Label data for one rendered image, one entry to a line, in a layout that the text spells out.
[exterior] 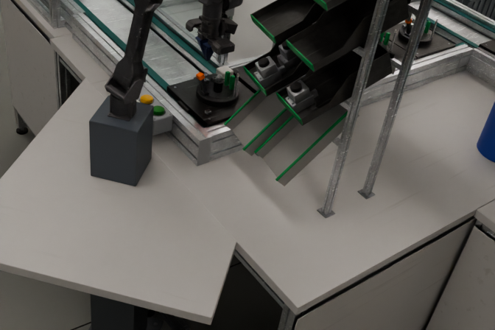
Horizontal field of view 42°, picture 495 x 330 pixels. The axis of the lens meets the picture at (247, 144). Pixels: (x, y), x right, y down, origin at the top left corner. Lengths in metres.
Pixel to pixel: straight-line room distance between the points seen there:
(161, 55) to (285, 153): 0.80
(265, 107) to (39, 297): 1.32
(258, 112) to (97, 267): 0.64
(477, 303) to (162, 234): 1.08
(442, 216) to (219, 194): 0.68
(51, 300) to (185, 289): 1.17
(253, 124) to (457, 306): 0.96
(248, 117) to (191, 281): 0.54
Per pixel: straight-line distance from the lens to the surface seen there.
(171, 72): 2.33
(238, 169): 2.00
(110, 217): 1.82
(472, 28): 3.14
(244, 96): 2.14
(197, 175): 1.96
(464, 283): 2.28
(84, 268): 1.69
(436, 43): 2.77
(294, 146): 1.81
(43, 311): 2.72
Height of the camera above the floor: 2.12
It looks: 37 degrees down
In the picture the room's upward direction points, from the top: 9 degrees clockwise
